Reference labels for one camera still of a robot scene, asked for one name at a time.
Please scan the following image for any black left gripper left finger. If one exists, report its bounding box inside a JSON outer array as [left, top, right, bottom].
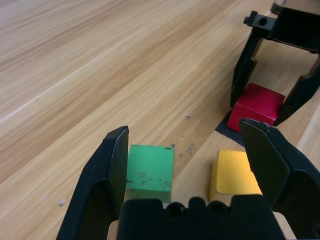
[[55, 125, 130, 240]]

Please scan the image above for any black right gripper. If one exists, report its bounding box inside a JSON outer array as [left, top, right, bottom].
[[229, 4, 320, 127]]

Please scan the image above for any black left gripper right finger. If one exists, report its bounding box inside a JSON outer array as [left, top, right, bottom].
[[238, 117, 320, 240]]

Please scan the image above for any red wooden block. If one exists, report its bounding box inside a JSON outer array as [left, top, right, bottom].
[[226, 82, 286, 133]]

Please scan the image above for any yellow wooden block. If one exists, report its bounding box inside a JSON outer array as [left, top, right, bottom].
[[209, 149, 263, 202]]

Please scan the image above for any green wooden block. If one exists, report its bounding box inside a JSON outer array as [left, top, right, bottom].
[[124, 144, 175, 203]]

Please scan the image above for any black tape patch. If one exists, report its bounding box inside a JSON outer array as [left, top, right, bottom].
[[214, 109, 247, 148]]

